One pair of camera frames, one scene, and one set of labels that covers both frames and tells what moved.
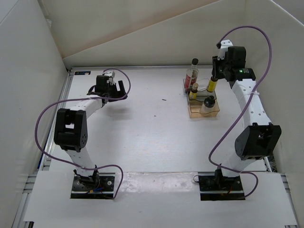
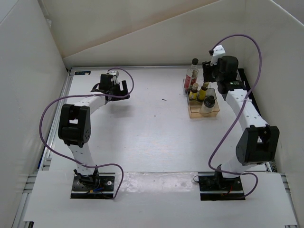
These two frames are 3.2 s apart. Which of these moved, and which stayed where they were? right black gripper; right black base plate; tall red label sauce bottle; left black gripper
Moved: right black gripper
Stayed: right black base plate; tall red label sauce bottle; left black gripper
